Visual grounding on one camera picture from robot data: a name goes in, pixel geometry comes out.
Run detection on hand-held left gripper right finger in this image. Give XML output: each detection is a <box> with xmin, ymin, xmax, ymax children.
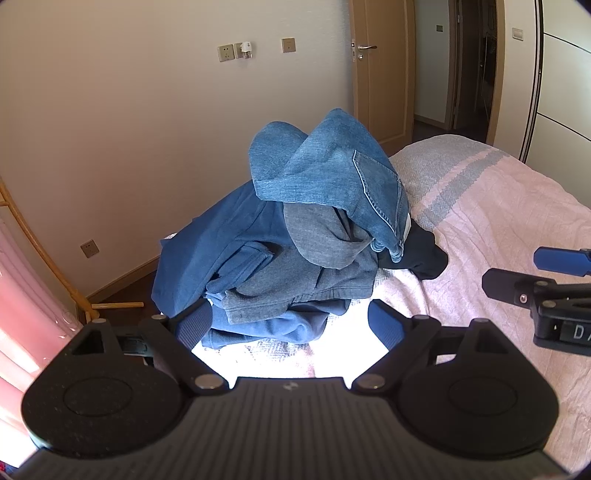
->
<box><xmin>351</xmin><ymin>299</ymin><xmax>513</xmax><ymax>393</ymax></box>

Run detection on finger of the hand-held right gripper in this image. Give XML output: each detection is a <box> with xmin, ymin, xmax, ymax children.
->
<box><xmin>533</xmin><ymin>247</ymin><xmax>591</xmax><ymax>278</ymax></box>
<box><xmin>481</xmin><ymin>268</ymin><xmax>591</xmax><ymax>306</ymax></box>

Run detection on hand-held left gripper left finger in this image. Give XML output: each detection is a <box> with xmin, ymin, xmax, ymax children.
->
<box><xmin>59</xmin><ymin>300</ymin><xmax>230</xmax><ymax>394</ymax></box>

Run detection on blue denim jeans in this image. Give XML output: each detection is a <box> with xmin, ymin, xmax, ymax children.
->
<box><xmin>249</xmin><ymin>108</ymin><xmax>413</xmax><ymax>264</ymax></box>

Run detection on pink woven blanket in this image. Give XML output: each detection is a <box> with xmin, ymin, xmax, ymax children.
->
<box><xmin>191</xmin><ymin>134</ymin><xmax>591</xmax><ymax>472</ymax></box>

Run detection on dark navy garment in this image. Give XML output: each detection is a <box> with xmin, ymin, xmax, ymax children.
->
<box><xmin>369</xmin><ymin>226</ymin><xmax>450</xmax><ymax>280</ymax></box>

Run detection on blue sweatshirt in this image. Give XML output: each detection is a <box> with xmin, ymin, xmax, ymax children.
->
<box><xmin>152</xmin><ymin>182</ymin><xmax>352</xmax><ymax>352</ymax></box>

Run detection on pink curtain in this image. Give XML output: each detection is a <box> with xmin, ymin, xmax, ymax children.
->
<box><xmin>0</xmin><ymin>208</ymin><xmax>88</xmax><ymax>462</ymax></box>

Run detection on white wardrobe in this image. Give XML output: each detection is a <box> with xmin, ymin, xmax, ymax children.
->
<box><xmin>489</xmin><ymin>0</ymin><xmax>591</xmax><ymax>197</ymax></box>

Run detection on wooden door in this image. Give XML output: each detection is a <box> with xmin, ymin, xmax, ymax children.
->
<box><xmin>348</xmin><ymin>0</ymin><xmax>416</xmax><ymax>158</ymax></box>

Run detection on wooden door frame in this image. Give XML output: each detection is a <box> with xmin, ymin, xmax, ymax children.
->
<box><xmin>445</xmin><ymin>0</ymin><xmax>507</xmax><ymax>145</ymax></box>

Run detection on metal door handle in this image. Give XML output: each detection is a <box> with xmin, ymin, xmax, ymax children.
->
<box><xmin>351</xmin><ymin>39</ymin><xmax>378</xmax><ymax>63</ymax></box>

